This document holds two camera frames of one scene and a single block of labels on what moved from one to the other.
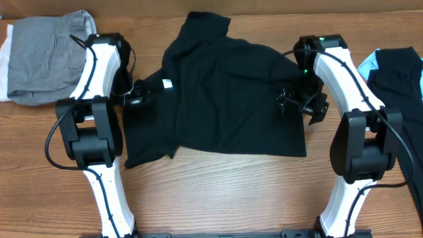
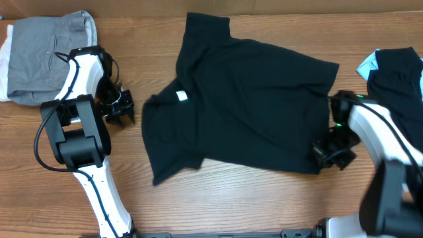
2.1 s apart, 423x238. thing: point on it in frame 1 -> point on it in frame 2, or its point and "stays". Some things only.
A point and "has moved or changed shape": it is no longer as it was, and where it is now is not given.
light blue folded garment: [370, 63] stays
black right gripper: [318, 108] -> [326, 160]
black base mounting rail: [284, 234] stays
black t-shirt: [217, 94] has moved or changed shape
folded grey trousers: [47, 57] stays
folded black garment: [397, 82] stays
